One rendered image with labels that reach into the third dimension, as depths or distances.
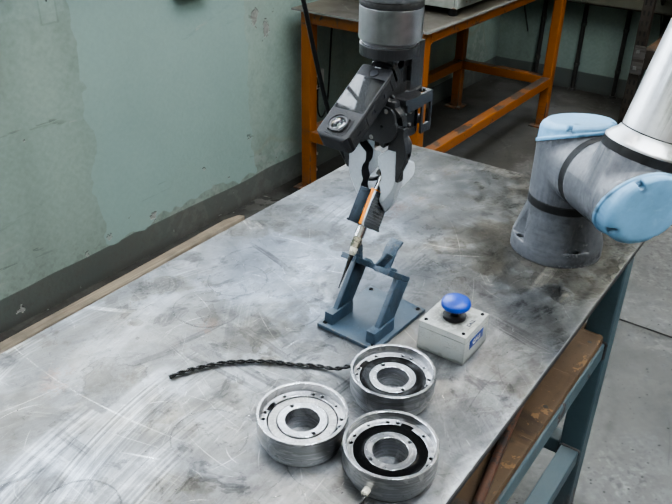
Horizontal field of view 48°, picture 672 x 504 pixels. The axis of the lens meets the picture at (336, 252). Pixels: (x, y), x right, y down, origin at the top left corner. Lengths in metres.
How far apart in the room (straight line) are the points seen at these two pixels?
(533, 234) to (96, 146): 1.68
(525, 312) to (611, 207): 0.20
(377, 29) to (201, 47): 1.99
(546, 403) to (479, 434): 0.47
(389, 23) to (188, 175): 2.10
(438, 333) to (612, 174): 0.33
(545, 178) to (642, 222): 0.19
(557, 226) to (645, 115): 0.25
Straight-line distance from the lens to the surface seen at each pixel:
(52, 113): 2.47
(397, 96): 0.93
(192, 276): 1.19
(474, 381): 0.99
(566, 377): 1.45
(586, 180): 1.13
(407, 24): 0.88
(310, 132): 3.22
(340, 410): 0.89
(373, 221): 0.96
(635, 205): 1.09
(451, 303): 1.00
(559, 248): 1.25
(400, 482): 0.81
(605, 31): 4.86
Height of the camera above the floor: 1.42
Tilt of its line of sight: 30 degrees down
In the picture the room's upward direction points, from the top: 1 degrees clockwise
